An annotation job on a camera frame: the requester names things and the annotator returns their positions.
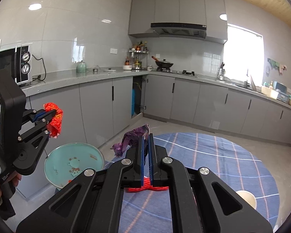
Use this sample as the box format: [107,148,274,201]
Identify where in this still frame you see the red plastic bag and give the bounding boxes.
[43,103,63,138]

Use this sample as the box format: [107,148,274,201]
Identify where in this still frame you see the white paper bowl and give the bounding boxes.
[236,190,257,209]

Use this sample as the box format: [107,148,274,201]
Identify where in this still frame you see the purple wrapper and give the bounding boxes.
[111,124,150,158]

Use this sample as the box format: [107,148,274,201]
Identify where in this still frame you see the teal trash bin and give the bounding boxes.
[44,143,105,189]

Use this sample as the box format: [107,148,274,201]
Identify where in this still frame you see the kitchen faucet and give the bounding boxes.
[244,70,251,88]

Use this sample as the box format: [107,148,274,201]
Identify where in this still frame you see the black silver microwave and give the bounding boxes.
[0,44,32,86]

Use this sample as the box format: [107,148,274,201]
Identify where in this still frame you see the grey lower cabinets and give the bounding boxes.
[14,70,291,199]

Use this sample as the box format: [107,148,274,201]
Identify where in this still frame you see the grey cabinets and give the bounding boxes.
[128,0,228,44]
[14,70,291,199]

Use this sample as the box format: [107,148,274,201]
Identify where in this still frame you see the blue plaid tablecloth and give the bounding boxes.
[91,133,273,232]

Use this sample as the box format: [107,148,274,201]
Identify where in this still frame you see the green ceramic teapot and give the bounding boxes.
[76,61,87,74]

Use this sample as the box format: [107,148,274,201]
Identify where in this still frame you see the spice rack with bottles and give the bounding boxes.
[123,41,149,70]

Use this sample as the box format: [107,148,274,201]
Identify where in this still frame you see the black wok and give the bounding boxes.
[151,56,173,69]

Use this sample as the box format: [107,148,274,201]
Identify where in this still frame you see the blue bread box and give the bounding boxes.
[272,81,289,103]

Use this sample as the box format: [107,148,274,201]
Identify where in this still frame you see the black range hood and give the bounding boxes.
[151,23,207,39]

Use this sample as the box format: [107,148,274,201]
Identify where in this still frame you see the grey upper cabinets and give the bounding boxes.
[128,0,228,44]

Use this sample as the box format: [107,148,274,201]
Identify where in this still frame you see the microwave power cable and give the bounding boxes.
[32,54,47,83]

